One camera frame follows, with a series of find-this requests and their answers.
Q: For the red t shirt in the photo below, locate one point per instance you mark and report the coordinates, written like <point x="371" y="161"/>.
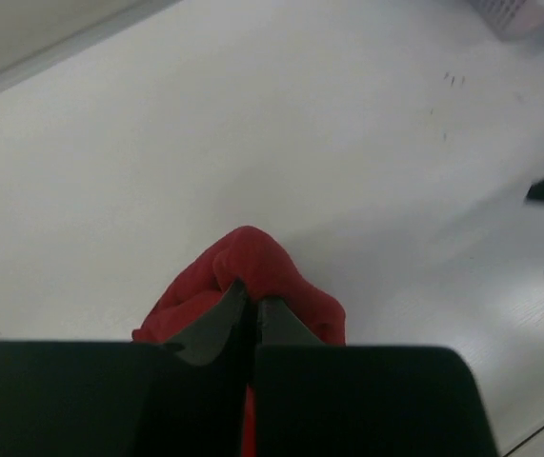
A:
<point x="251" y="257"/>

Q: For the aluminium table edge rail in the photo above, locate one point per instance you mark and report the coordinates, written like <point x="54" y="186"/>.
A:
<point x="35" y="35"/>

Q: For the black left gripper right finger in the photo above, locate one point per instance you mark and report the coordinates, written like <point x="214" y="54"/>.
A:
<point x="367" y="400"/>

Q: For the white plastic laundry basket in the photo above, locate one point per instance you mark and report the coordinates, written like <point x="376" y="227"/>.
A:
<point x="510" y="19"/>

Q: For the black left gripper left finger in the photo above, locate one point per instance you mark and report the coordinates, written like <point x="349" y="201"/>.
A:
<point x="105" y="400"/>

